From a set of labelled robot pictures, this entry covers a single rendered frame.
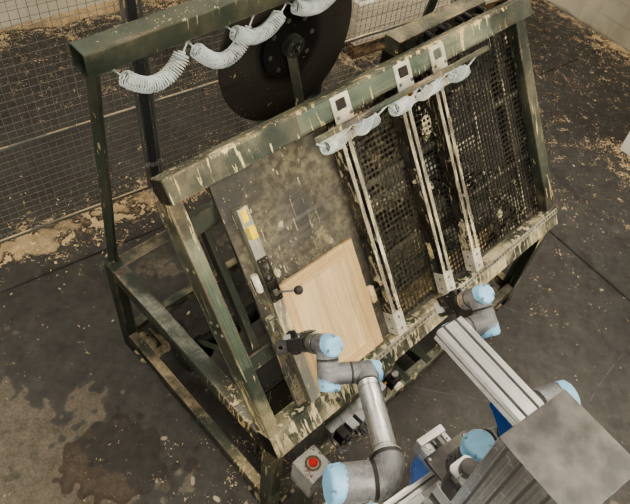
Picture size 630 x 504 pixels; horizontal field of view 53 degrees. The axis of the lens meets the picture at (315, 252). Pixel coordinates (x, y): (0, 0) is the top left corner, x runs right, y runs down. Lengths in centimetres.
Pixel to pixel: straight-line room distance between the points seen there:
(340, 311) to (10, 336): 225
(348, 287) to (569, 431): 140
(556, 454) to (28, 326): 337
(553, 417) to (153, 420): 259
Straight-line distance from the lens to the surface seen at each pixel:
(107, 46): 237
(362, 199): 279
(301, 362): 275
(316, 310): 276
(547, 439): 171
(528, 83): 369
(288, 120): 246
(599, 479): 173
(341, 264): 280
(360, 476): 192
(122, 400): 393
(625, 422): 444
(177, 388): 372
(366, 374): 214
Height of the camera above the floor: 346
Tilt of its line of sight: 50 degrees down
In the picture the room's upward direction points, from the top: 8 degrees clockwise
